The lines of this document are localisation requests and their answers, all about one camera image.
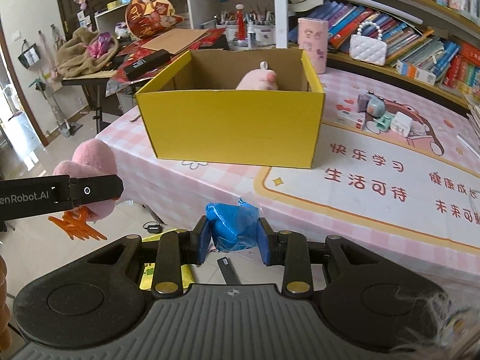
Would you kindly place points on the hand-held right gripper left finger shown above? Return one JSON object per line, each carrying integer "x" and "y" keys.
{"x": 204, "y": 240}

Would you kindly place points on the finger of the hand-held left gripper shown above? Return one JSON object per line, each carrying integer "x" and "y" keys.
{"x": 97, "y": 191}

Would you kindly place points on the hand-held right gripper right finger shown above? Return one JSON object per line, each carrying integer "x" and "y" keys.
{"x": 263, "y": 242}

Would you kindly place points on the blue plastic object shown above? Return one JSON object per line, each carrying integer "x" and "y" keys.
{"x": 232, "y": 225}

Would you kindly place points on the small pink plush orange feet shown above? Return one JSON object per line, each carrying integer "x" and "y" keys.
{"x": 92, "y": 157}

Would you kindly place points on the yellow cardboard box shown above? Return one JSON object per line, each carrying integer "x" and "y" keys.
{"x": 225, "y": 127}

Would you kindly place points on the large pink pig plush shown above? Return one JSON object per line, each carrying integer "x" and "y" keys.
{"x": 255, "y": 80}

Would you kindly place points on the black flat strip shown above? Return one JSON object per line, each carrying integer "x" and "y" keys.
{"x": 227, "y": 270}

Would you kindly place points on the small black adapter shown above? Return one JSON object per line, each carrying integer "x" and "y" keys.
{"x": 153, "y": 228}

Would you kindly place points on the yellow packet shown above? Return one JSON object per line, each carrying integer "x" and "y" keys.
{"x": 148, "y": 270}

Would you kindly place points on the grey floor stand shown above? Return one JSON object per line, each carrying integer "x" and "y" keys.
{"x": 67, "y": 125}

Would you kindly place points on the black folding stand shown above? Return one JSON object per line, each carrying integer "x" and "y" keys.
{"x": 97, "y": 93}

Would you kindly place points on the pink printed tablecloth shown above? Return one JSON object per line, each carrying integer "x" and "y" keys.
{"x": 356, "y": 210}

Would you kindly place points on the red printed paper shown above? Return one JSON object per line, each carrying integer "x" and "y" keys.
{"x": 123, "y": 78}

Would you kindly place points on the brown crumpled cloth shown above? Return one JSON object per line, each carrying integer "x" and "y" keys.
{"x": 75, "y": 56}

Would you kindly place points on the long black box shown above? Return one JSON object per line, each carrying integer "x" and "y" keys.
{"x": 146, "y": 63}

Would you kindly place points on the hanging silver bag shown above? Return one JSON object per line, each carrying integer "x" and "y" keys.
{"x": 29, "y": 55}

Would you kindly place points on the magenta plastic bag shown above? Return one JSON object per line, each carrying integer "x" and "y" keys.
{"x": 98, "y": 45}

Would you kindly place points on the white carton red stripe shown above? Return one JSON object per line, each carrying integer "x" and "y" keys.
{"x": 350, "y": 120}

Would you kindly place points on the mint green small toy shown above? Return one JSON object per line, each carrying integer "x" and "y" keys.
{"x": 383, "y": 123}

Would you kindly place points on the brown cardboard sheet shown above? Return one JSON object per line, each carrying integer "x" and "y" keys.
{"x": 176, "y": 41}

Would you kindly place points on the grey purple toy piece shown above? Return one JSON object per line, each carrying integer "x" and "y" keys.
{"x": 363, "y": 103}

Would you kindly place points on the grey round toy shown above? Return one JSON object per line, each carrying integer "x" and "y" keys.
{"x": 375, "y": 107}

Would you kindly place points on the white plug charger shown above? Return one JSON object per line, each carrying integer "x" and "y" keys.
{"x": 400, "y": 124}

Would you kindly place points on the red cartoon decoration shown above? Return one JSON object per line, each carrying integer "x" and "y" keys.
{"x": 150, "y": 11}

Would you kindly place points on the fluffy grey sleeve cuff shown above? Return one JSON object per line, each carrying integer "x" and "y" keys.
{"x": 442, "y": 330}

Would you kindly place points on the white pen cup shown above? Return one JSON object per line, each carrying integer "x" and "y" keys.
{"x": 265, "y": 35}
{"x": 225, "y": 35}

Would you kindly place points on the pink printed cylinder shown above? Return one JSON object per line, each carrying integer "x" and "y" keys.
{"x": 313, "y": 45}

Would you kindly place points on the white shelf unit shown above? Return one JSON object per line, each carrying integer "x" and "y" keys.
{"x": 202, "y": 3}

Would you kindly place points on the red bottle figure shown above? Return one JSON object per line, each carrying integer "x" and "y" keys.
{"x": 240, "y": 26}

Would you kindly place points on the white blue orange carton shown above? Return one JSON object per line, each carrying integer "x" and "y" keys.
{"x": 416, "y": 73}

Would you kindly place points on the white flat stick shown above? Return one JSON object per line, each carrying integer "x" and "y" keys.
{"x": 468, "y": 142}

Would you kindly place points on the wooden bookshelf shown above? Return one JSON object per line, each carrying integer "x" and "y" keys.
{"x": 431, "y": 82}

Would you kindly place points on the row of colourful books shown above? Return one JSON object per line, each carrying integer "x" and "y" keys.
{"x": 412, "y": 37}

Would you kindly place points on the white lamp bar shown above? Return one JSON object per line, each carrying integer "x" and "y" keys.
{"x": 382, "y": 5}

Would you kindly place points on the red boxed book set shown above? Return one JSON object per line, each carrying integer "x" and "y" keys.
{"x": 465, "y": 67}

